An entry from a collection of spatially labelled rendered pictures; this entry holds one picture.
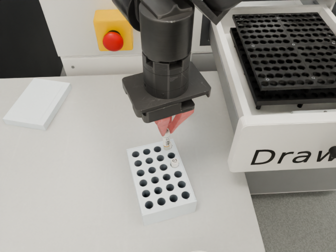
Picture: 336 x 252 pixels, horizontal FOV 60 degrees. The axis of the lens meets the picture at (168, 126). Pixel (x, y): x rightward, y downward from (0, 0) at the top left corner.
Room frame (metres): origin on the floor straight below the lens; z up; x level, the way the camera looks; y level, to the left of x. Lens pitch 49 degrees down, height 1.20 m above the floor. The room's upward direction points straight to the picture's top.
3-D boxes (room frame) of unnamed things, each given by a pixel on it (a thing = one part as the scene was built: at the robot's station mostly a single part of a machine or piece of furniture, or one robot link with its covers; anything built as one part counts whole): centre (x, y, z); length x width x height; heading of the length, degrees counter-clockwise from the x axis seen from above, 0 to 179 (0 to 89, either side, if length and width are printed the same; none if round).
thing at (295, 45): (0.45, -0.23, 0.87); 0.22 x 0.18 x 0.06; 3
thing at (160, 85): (0.29, 0.00, 0.97); 0.10 x 0.07 x 0.07; 113
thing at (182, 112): (0.28, 0.01, 0.90); 0.07 x 0.07 x 0.09; 23
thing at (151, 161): (0.25, 0.01, 0.78); 0.12 x 0.08 x 0.04; 16
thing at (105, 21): (0.54, 0.11, 0.88); 0.07 x 0.05 x 0.07; 93
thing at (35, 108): (0.44, 0.27, 0.77); 0.13 x 0.09 x 0.02; 169
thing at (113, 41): (0.50, 0.11, 0.88); 0.04 x 0.03 x 0.04; 93
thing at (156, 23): (0.29, 0.00, 1.03); 0.07 x 0.06 x 0.07; 28
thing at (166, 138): (0.29, 0.00, 0.83); 0.01 x 0.01 x 0.05
